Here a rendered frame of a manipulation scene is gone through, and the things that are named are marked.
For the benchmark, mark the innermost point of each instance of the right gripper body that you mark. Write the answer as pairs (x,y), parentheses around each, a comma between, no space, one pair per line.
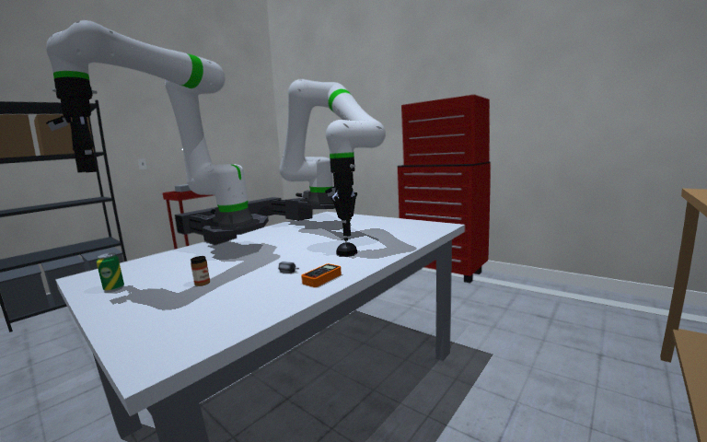
(75,107)

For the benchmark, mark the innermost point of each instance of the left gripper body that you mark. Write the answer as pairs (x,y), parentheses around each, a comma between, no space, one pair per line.
(343,183)

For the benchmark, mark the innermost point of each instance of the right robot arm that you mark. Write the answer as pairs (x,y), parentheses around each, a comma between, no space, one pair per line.
(71,50)

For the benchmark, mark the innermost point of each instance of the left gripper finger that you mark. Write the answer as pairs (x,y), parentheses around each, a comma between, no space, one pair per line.
(341,209)
(350,206)

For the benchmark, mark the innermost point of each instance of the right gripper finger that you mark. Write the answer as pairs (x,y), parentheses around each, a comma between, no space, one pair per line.
(78,154)
(86,143)

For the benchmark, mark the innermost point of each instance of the small spice jar with dark lid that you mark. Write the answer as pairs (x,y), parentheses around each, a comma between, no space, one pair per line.
(200,271)

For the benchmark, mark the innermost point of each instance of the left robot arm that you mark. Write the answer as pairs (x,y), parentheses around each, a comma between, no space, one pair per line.
(356,129)

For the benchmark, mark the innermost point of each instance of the orange digital multimeter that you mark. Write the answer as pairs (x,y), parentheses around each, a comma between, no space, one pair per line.
(321,275)

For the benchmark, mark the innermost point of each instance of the green drink can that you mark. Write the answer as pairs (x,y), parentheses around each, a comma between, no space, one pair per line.
(110,272)

